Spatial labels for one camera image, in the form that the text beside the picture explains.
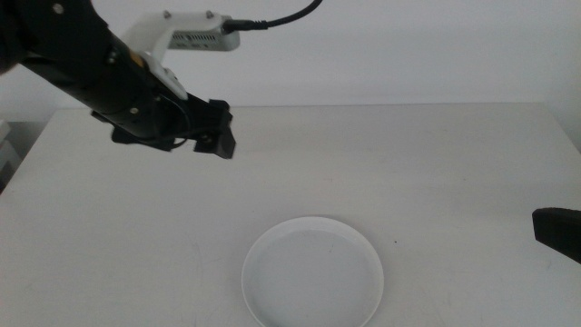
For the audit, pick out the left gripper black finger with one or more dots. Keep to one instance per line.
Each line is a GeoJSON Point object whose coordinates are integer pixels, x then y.
{"type": "Point", "coordinates": [136, 140]}
{"type": "Point", "coordinates": [220, 143]}

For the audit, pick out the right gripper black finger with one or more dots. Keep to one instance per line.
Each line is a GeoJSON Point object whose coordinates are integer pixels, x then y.
{"type": "Point", "coordinates": [560, 229]}

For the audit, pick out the white shallow bowl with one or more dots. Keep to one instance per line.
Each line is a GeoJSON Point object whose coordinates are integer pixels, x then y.
{"type": "Point", "coordinates": [313, 277]}

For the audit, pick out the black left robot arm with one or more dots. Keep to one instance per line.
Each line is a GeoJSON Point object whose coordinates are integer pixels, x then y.
{"type": "Point", "coordinates": [59, 50]}

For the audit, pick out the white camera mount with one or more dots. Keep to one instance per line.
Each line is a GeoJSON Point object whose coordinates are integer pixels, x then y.
{"type": "Point", "coordinates": [156, 38]}

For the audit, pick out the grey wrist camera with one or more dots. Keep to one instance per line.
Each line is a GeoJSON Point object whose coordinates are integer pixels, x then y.
{"type": "Point", "coordinates": [204, 40]}

